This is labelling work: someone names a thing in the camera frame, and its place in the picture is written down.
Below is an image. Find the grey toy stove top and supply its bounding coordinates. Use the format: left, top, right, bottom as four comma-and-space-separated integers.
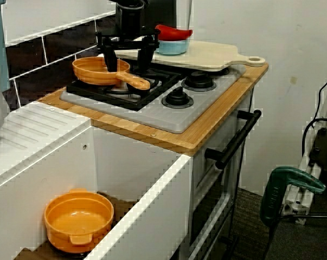
60, 63, 247, 134

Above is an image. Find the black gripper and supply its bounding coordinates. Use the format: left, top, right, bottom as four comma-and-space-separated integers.
95, 4, 161, 73

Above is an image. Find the black oven door handle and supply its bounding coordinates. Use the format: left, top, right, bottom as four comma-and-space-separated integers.
204, 109, 262, 168

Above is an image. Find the black stove knob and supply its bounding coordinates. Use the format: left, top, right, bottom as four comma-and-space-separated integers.
162, 88, 194, 109
181, 70, 217, 92

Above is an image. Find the orange toy frying pan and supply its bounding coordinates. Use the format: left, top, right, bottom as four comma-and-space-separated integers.
72, 56, 151, 90

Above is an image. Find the white toy sink unit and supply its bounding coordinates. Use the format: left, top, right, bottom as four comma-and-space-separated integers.
0, 101, 194, 260

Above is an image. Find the wooden countertop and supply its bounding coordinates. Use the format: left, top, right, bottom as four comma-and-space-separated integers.
38, 63, 269, 157

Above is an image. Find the black cable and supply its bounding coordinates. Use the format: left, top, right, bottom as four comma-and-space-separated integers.
301, 118, 327, 162
313, 67, 327, 121

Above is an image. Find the black mounting box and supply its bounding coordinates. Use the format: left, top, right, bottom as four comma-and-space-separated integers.
309, 127, 327, 168

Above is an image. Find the aluminium frame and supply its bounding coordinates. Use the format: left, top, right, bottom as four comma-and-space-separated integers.
281, 78, 327, 225

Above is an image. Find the orange toy pot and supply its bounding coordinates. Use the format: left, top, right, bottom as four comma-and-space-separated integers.
43, 188, 114, 254

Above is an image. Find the light blue plastic bowl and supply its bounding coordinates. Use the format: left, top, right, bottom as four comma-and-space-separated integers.
157, 36, 191, 56

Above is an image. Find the green clamp handle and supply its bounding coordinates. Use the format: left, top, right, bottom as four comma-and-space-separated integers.
260, 166, 326, 228

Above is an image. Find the black burner grate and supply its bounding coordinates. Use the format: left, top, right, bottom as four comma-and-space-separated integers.
66, 66, 180, 112

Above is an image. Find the red toy chili pepper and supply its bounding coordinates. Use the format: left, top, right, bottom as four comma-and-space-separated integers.
155, 24, 194, 41

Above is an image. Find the white toy oven cabinet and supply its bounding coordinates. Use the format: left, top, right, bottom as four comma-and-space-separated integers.
179, 89, 258, 260

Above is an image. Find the pale wooden cutting board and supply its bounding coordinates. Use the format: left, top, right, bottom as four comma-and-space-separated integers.
116, 40, 266, 73

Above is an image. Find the dark upright panel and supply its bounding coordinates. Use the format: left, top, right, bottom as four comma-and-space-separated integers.
141, 0, 178, 28

